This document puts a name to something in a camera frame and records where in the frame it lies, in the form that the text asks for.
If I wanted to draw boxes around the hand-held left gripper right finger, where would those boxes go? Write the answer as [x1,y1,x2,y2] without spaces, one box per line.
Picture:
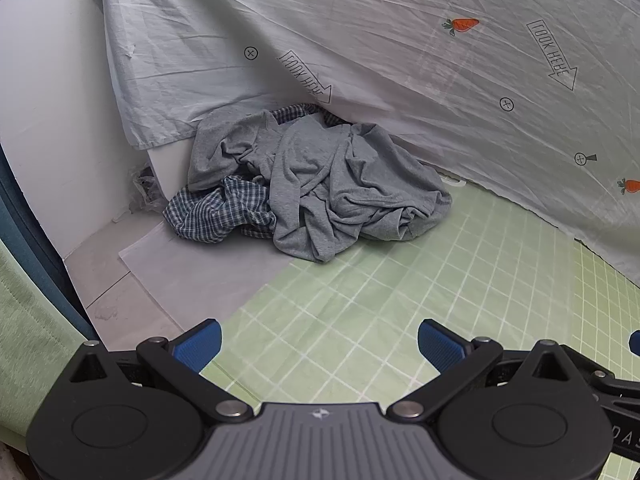
[387,318,576,423]

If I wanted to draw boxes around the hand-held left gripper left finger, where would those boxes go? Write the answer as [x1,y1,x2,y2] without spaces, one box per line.
[67,318,253,423]

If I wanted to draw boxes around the grey zip hoodie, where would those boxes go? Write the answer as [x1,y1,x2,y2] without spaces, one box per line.
[187,107,453,263]

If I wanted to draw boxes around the white paper sheet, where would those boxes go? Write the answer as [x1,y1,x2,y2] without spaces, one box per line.
[117,222,296,331]

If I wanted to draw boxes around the green grid mat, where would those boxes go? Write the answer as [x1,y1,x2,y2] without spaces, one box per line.
[197,180,640,480]

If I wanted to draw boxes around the blue plaid shirt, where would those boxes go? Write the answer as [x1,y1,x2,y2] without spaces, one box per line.
[162,102,351,243]

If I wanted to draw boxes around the clear plastic bag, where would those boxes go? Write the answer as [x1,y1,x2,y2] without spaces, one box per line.
[127,165,168,213]

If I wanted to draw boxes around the green cloth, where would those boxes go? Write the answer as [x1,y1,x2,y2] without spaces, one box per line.
[0,240,88,446]

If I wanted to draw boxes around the white board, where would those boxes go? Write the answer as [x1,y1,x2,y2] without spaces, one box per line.
[147,130,201,201]

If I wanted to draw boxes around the blue curtain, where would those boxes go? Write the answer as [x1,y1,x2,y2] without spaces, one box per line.
[0,145,101,341]

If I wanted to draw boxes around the carrot print grey sheet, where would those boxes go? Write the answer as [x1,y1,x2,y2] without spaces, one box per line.
[97,0,640,286]

